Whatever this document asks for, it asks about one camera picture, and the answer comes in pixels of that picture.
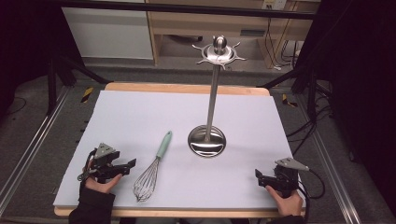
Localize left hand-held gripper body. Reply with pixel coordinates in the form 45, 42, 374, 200
88, 142, 121, 184

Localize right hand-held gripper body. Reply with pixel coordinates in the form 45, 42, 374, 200
269, 157, 311, 199

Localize whisk with mint green handle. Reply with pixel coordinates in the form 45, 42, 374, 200
133, 130, 174, 203

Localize stainless steel utensil stand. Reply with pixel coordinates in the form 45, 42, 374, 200
187, 35, 248, 159

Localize person's left hand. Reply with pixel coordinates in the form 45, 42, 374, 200
83, 159, 123, 195

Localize person's right hand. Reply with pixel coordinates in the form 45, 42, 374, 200
264, 184, 304, 217

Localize yellow black striped marker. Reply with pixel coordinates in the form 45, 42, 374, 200
281, 92, 299, 108
80, 86, 94, 104

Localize white table mat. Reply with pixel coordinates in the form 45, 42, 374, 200
52, 90, 306, 210

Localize black metal stand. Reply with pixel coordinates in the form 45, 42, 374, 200
46, 52, 110, 117
257, 65, 332, 123

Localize black curtain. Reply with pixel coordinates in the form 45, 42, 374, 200
0, 0, 82, 117
295, 0, 396, 216

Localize white cabinet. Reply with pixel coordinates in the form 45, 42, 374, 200
61, 7, 154, 61

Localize white power strip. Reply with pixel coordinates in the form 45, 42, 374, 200
262, 0, 288, 11

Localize metal floor rail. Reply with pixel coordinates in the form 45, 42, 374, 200
0, 86, 72, 217
294, 92, 362, 224

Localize black floor cables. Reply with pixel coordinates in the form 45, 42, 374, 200
285, 104, 332, 157

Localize black hanging cables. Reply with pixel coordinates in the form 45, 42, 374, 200
262, 17, 303, 71

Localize black horizontal frame bar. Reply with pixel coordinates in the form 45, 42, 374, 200
46, 0, 316, 21

